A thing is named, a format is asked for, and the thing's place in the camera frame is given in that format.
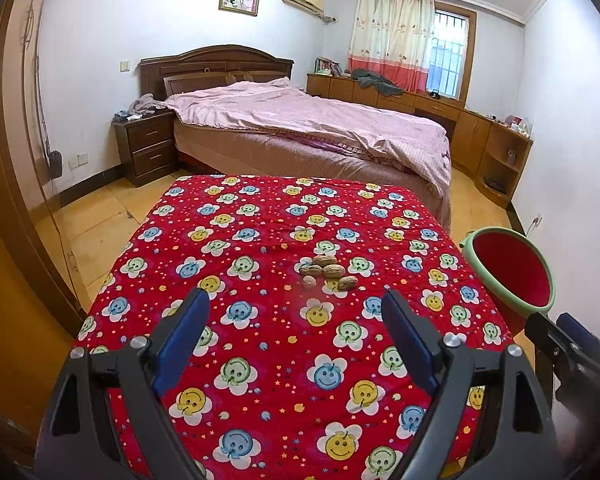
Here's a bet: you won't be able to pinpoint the barred window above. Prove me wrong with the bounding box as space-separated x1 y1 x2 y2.
427 10 469 101

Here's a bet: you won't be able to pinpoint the floral curtain with red hem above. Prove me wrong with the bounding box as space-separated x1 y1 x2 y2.
348 0 436 93

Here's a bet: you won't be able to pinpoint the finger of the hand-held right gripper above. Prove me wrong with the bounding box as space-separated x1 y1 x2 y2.
524 312 581 377
555 311 600 361

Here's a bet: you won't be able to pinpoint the red smiley flower printed blanket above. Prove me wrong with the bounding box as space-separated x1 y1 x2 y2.
72 172 516 480

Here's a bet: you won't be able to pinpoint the red bin with green rim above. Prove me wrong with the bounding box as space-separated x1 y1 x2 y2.
461 226 556 337

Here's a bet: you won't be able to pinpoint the small picture frames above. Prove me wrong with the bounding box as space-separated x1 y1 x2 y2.
315 57 344 79

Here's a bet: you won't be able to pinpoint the wooden door frame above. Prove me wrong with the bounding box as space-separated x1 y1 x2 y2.
0 0 86 341

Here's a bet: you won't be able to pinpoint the wooden bed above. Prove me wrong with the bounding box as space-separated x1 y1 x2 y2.
139 45 453 222

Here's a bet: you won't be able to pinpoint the pink duvet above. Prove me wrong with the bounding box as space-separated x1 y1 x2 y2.
162 77 453 197

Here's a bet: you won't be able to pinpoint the grey garment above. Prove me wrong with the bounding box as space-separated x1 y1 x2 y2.
356 68 404 97

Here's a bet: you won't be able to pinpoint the long wooden cabinet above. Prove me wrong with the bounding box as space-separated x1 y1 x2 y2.
306 73 534 209

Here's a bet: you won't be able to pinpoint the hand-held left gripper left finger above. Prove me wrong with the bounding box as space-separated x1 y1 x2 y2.
34 287 211 480

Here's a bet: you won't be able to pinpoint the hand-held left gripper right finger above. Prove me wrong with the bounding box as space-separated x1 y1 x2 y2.
381 289 558 480

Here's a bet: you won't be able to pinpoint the pile of clothes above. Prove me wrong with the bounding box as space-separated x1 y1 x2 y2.
117 94 169 121

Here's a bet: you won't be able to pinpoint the dark wooden nightstand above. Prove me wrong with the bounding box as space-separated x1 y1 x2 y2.
112 110 178 188

